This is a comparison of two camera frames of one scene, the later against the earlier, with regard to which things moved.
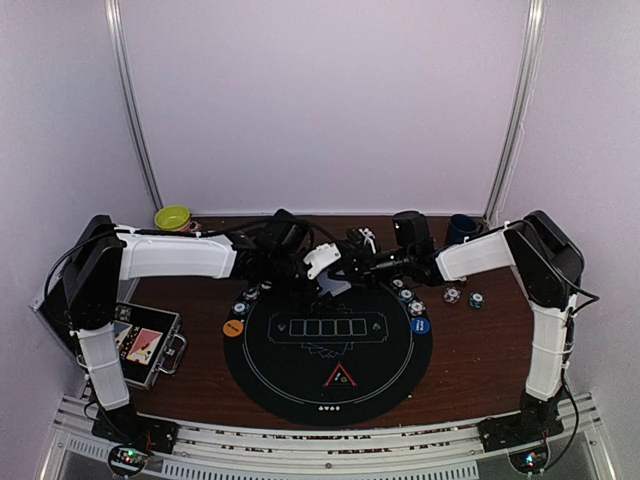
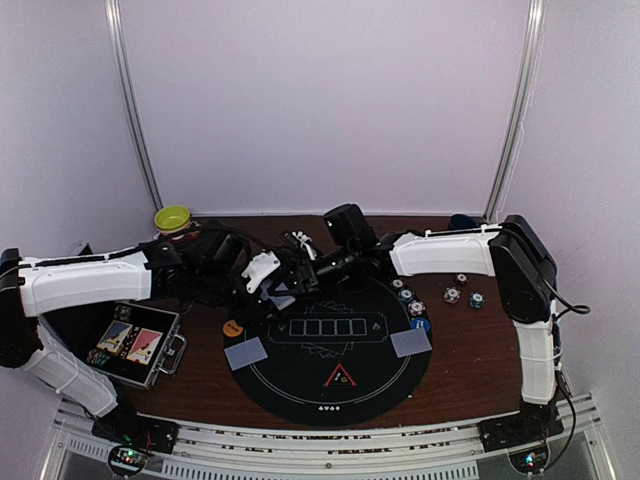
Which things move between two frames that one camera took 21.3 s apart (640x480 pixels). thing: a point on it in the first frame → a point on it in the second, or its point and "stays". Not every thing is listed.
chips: x=451 y=294 stays
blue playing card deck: x=331 y=285 → x=280 y=301
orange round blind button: x=233 y=328 stays
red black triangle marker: x=340 y=379 stays
